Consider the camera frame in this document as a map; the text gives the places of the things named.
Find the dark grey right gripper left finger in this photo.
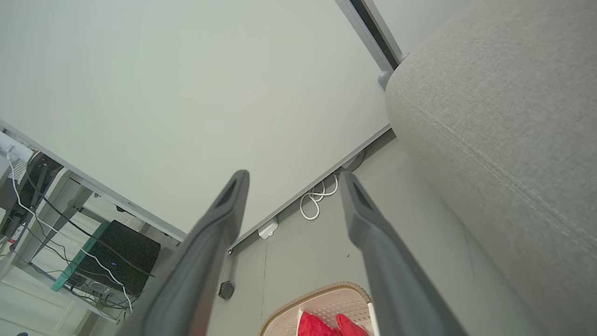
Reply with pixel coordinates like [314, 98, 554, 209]
[117, 170, 250, 336]

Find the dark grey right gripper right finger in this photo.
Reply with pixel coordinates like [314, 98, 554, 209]
[339, 171, 467, 336]

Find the red garment with white trim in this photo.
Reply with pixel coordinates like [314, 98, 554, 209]
[336, 314, 370, 336]

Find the red jersey with letters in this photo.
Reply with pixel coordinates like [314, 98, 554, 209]
[297, 311, 341, 336]

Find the grey fabric sofa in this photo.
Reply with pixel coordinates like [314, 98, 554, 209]
[385, 0, 597, 336]

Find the black computer box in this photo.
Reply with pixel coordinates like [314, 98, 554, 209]
[69, 220, 162, 297]

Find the beige perforated laundry basket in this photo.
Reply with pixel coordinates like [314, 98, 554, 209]
[259, 282, 376, 336]

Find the white power adapter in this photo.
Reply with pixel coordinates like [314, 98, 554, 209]
[257, 218, 279, 240]

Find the white desk with grey legs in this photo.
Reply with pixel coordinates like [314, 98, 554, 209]
[0, 119, 187, 327]

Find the black device under desk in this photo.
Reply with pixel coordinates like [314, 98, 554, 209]
[0, 152, 64, 239]

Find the large white partition panel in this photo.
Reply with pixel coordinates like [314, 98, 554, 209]
[0, 0, 404, 255]

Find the narrow white partition panel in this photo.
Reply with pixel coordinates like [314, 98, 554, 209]
[371, 0, 469, 61]

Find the coiled white cable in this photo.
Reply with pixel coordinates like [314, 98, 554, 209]
[299, 173, 339, 221]

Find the teal strip on desk frame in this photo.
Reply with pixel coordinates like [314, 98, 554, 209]
[50, 221, 111, 293]

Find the long white desk cable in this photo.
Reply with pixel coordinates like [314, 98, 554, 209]
[5, 148, 134, 313]

